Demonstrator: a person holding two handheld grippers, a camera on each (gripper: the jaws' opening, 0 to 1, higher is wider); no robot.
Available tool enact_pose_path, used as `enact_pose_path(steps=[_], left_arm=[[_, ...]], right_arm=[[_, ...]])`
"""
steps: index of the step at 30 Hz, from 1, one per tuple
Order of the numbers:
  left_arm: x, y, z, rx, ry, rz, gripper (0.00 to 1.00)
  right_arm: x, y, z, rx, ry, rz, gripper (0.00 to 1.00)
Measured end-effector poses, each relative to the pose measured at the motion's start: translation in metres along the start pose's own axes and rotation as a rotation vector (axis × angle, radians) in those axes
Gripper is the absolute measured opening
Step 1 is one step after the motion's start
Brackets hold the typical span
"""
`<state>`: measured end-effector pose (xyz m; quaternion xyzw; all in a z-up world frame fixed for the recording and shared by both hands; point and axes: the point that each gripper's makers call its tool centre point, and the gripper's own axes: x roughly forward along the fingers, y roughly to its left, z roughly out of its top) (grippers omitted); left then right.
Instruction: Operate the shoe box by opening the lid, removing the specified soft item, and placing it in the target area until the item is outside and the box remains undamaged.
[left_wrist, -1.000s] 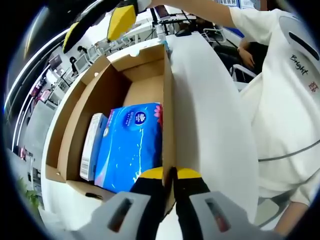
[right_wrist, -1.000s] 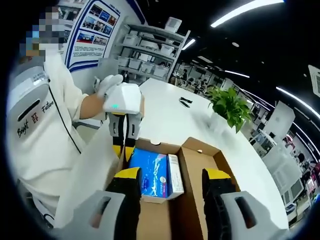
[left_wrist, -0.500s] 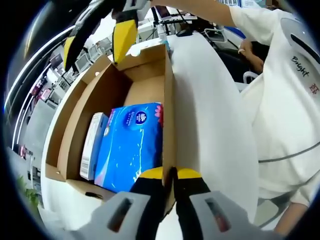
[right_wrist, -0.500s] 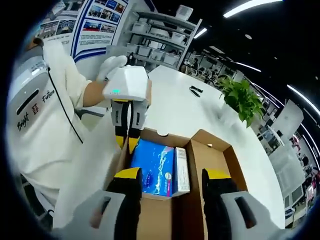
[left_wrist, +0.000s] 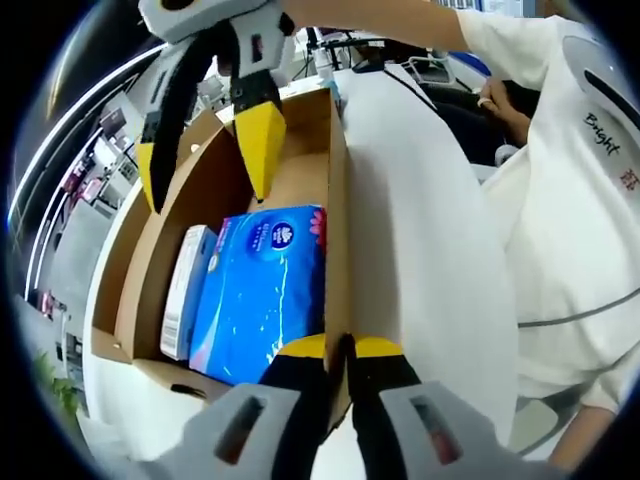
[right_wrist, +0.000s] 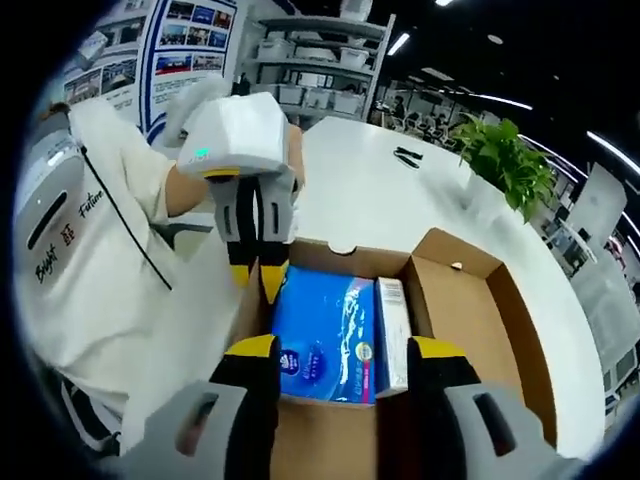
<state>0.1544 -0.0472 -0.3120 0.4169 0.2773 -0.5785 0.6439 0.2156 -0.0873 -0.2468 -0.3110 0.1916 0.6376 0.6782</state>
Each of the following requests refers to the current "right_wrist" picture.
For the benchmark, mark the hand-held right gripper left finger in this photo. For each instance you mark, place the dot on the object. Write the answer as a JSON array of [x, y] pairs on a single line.
[[215, 425]]

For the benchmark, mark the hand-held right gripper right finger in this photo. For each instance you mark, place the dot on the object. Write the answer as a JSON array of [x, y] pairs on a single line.
[[475, 425]]

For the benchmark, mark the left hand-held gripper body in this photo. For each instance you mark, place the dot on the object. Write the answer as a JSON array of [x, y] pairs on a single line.
[[240, 135]]

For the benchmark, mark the brown cardboard shoe box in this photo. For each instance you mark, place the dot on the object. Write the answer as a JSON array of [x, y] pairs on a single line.
[[450, 310]]

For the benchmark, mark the blue soft tissue pack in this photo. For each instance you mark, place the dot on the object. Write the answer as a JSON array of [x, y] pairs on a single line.
[[320, 325]]

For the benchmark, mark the white barcode carton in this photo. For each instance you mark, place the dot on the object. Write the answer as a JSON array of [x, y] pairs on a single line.
[[392, 325]]

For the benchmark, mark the person's left hand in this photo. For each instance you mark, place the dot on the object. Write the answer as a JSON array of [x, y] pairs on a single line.
[[299, 160]]

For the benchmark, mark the grey office chair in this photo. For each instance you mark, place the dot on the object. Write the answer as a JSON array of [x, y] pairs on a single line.
[[185, 229]]

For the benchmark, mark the grey storage shelf rack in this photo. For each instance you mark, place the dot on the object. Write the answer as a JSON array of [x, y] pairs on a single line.
[[320, 65]]

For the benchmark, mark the person's dark shorts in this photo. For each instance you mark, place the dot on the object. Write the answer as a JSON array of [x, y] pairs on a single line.
[[90, 420]]

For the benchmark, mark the small dark object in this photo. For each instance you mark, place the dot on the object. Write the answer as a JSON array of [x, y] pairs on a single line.
[[407, 156]]

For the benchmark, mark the person in white shirt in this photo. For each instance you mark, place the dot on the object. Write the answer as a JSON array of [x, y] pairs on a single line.
[[100, 300]]

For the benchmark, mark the white chest device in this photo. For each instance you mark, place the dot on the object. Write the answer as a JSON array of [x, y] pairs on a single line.
[[45, 165]]

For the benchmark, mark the green plant in white pot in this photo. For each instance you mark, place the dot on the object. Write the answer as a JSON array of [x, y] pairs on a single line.
[[505, 160]]

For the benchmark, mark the blue white wall display board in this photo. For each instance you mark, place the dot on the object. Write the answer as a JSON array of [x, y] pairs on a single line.
[[165, 60]]

